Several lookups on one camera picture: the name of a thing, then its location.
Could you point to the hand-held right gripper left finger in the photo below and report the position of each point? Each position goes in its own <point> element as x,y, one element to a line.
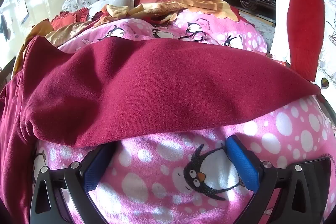
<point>92,174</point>

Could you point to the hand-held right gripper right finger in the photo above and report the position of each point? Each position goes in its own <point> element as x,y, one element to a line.
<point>244,163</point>

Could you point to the maroon fleece garment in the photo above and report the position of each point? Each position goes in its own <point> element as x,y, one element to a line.
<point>157,87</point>

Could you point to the person's left forearm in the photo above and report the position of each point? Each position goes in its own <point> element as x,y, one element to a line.
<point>304,16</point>

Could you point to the pink penguin printed blanket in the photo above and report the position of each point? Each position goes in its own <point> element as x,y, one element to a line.
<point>157,161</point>

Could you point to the floral bed sheet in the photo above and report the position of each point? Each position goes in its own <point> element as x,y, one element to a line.
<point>260,26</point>

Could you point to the orange yellow fleece blanket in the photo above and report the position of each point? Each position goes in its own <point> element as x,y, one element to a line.
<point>199,3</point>

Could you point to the dark hanging item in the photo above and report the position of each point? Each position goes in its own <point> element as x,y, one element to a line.
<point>5,27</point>

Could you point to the wall poster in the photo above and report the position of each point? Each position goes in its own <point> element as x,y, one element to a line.
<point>22,3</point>

